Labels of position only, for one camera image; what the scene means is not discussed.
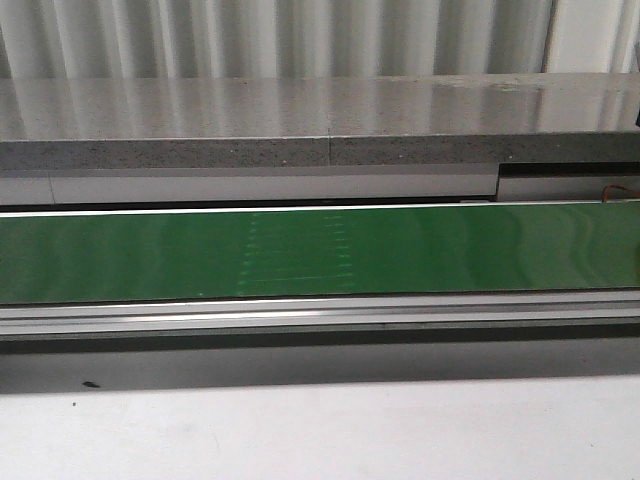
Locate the green conveyor belt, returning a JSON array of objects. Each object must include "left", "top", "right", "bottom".
[{"left": 1, "top": 201, "right": 639, "bottom": 305}]

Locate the grey speckled stone counter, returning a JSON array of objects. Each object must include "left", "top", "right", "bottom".
[{"left": 1, "top": 74, "right": 639, "bottom": 171}]

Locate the white pleated curtain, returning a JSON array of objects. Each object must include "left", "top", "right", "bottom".
[{"left": 1, "top": 1, "right": 639, "bottom": 79}]

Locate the silver conveyor side rail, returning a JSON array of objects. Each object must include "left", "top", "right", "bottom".
[{"left": 1, "top": 289, "right": 639, "bottom": 340}]

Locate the red wire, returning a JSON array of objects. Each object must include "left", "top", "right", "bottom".
[{"left": 601, "top": 184, "right": 640, "bottom": 204}]

